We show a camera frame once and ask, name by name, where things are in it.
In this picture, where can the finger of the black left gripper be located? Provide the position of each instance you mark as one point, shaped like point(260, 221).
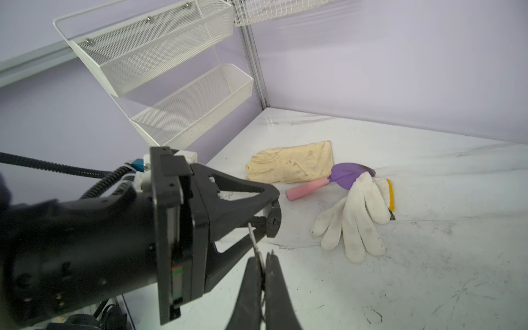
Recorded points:
point(230, 202)
point(218, 264)

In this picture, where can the white wire basket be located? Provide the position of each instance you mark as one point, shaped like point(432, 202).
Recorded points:
point(248, 12)

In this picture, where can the small silver key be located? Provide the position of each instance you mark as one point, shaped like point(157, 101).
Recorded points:
point(257, 253)

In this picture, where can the white knit glove yellow cuff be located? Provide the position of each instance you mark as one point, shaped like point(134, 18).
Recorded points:
point(370, 201)

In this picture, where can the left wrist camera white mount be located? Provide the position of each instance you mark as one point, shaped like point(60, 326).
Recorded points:
point(177, 163)

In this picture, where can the purple trowel pink handle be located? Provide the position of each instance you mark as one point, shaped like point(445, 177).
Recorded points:
point(343, 174)

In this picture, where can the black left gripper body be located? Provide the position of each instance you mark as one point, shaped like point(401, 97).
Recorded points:
point(181, 226)

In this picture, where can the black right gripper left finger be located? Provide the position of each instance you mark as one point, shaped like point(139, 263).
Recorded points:
point(246, 314)

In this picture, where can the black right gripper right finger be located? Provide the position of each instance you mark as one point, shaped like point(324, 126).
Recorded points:
point(279, 311)

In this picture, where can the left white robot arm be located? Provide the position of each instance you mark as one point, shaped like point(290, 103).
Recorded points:
point(58, 257)

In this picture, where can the white mesh two-tier shelf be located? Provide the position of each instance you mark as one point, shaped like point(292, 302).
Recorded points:
point(158, 63)

